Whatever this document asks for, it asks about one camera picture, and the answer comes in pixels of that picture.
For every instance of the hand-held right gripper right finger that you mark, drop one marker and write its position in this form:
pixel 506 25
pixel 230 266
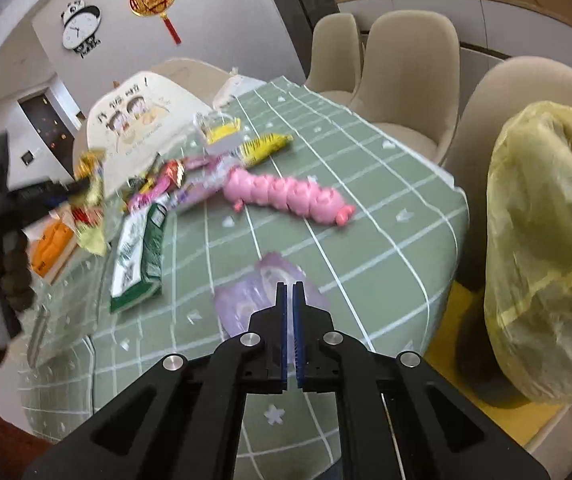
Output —
pixel 298 340

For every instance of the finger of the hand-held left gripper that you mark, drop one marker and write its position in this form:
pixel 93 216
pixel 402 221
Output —
pixel 46 195

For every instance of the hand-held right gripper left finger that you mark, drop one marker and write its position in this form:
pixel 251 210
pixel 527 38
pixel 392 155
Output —
pixel 283 340

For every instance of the gold foil wrapper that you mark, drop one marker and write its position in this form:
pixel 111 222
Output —
pixel 93 195

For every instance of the purple translucent packet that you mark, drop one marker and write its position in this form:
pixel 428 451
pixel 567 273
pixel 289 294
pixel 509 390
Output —
pixel 251 295

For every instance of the pink guitar-shaped packet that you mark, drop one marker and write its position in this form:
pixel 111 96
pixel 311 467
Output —
pixel 146 195

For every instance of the green white snack bag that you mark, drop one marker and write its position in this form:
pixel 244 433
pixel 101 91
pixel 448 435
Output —
pixel 136 260

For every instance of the yellow plastic garbage bag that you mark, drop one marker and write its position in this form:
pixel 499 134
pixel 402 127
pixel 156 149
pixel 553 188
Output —
pixel 541 260

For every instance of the person's left hand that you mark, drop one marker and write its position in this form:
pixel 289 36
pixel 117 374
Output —
pixel 16 280

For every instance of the orange box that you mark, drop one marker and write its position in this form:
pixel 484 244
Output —
pixel 51 247

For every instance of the white printed cartoon bag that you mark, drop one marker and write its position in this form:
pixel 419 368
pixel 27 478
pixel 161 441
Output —
pixel 136 110

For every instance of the red gold wrapper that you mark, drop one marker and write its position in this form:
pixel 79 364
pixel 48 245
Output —
pixel 171 175

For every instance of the pink caterpillar toy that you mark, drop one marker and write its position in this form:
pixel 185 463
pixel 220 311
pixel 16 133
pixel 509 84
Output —
pixel 286 195

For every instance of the yellow floor mat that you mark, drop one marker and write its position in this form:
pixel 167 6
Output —
pixel 446 340

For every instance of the purple pink wrapper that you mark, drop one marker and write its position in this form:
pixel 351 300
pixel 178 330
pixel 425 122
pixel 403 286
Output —
pixel 203 182

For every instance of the green checked tablecloth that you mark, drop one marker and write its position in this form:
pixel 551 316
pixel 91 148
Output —
pixel 366 185

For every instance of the clear yellow plastic package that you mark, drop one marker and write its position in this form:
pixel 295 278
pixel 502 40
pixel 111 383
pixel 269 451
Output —
pixel 221 132

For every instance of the beige chair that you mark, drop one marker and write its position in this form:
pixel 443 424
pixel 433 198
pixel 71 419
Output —
pixel 406 70
pixel 333 50
pixel 506 95
pixel 191 72

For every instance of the yellow sausage packet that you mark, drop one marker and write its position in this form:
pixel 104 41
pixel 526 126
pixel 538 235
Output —
pixel 266 147

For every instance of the panda wall clock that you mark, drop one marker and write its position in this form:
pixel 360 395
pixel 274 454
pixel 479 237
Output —
pixel 81 27

